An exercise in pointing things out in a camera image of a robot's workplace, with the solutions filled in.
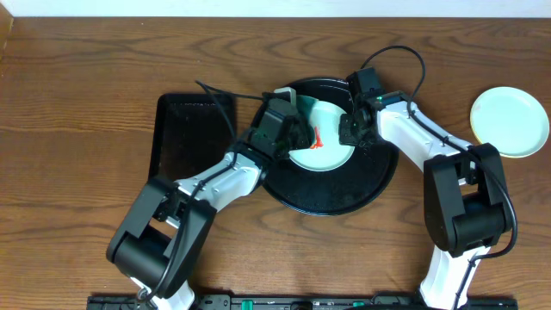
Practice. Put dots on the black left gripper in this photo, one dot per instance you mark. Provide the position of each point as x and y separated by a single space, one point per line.
299 139

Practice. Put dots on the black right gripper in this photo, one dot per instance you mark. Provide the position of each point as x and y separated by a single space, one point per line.
345 135

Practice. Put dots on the light green plate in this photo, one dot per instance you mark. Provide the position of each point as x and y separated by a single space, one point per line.
512 120
325 153

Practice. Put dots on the yellow plastic plate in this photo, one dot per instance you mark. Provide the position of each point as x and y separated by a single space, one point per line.
476 130

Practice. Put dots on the green yellow sponge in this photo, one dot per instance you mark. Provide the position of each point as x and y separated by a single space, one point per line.
307 107

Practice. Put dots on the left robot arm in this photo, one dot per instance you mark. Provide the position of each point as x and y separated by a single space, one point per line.
159 241

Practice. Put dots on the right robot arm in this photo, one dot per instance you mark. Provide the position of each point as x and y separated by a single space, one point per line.
467 207

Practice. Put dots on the round black tray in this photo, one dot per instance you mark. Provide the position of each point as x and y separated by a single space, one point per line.
340 191

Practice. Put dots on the black rectangular sponge tray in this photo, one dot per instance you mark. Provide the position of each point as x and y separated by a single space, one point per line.
191 133

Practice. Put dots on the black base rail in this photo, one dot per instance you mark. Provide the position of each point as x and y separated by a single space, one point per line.
226 302

